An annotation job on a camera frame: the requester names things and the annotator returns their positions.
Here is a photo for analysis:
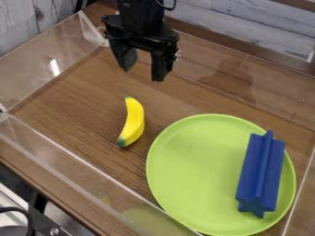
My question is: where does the black metal table stand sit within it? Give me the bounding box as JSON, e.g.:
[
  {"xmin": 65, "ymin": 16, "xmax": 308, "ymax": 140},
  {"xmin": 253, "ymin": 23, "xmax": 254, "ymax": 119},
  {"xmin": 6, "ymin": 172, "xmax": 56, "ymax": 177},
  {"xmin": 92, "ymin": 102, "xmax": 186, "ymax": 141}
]
[{"xmin": 0, "ymin": 164, "xmax": 70, "ymax": 236}]

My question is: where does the black cable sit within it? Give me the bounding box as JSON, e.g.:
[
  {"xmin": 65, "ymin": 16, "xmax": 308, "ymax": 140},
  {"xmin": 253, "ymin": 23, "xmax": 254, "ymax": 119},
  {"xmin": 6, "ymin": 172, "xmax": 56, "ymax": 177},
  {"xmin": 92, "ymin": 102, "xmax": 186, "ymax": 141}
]
[{"xmin": 0, "ymin": 206, "xmax": 36, "ymax": 236}]

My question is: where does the clear acrylic enclosure wall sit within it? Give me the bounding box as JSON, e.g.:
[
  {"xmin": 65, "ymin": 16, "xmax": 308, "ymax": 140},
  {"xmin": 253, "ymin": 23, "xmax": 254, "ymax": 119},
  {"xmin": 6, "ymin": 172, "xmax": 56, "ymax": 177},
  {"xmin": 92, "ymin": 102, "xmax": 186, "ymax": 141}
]
[{"xmin": 0, "ymin": 13, "xmax": 315, "ymax": 236}]

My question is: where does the green round plate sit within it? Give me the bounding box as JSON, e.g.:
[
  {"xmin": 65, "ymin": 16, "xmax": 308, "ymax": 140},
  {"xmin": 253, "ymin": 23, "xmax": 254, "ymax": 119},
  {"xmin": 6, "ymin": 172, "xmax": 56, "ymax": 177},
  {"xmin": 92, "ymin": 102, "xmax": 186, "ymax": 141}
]
[{"xmin": 146, "ymin": 113, "xmax": 296, "ymax": 236}]

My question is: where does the yellow toy banana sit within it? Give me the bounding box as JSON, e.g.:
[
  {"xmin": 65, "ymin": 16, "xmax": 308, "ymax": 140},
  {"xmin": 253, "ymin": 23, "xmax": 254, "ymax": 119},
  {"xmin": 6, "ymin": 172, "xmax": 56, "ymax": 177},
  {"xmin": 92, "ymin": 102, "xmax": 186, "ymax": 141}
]
[{"xmin": 117, "ymin": 97, "xmax": 145, "ymax": 148}]

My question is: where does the clear acrylic corner bracket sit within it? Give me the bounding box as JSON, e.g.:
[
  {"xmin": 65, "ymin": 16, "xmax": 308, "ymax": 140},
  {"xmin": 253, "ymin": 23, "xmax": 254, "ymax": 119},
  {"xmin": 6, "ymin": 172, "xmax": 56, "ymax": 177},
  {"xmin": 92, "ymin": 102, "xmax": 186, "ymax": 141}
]
[{"xmin": 77, "ymin": 11, "xmax": 109, "ymax": 48}]

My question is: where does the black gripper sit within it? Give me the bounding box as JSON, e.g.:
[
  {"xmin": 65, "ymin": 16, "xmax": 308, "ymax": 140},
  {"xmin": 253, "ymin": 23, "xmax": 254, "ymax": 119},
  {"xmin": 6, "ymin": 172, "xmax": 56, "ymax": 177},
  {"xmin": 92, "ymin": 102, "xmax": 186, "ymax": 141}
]
[{"xmin": 101, "ymin": 0, "xmax": 178, "ymax": 82}]

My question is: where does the blue star-shaped block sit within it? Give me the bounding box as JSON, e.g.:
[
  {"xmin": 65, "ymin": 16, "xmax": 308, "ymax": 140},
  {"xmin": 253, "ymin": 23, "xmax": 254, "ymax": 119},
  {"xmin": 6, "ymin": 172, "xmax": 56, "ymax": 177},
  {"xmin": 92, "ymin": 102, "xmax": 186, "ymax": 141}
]
[{"xmin": 234, "ymin": 131, "xmax": 285, "ymax": 218}]

